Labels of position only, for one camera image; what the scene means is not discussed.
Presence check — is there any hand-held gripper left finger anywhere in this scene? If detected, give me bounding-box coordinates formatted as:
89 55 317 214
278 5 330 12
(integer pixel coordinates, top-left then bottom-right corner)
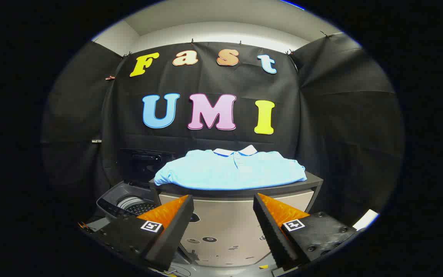
78 194 195 272

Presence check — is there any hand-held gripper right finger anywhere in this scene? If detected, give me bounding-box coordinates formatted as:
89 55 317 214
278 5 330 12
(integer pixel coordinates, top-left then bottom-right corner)
253 193 357 273

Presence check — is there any grey washing machine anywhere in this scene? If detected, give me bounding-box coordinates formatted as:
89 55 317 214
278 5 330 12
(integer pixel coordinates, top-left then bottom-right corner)
96 180 160 223

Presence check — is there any light blue polo shirt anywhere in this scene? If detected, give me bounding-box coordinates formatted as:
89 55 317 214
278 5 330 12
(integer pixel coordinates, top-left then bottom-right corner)
153 145 307 191

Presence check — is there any beige cabinet with black top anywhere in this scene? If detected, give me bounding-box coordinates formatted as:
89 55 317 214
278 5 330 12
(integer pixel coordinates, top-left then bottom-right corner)
149 171 324 267

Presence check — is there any white paper sheet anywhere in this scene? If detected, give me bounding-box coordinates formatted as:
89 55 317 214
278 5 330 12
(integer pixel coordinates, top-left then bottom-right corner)
352 209 380 230

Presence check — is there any black backdrop cloth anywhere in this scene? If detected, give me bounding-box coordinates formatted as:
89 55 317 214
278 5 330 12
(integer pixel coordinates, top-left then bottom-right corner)
41 33 405 231

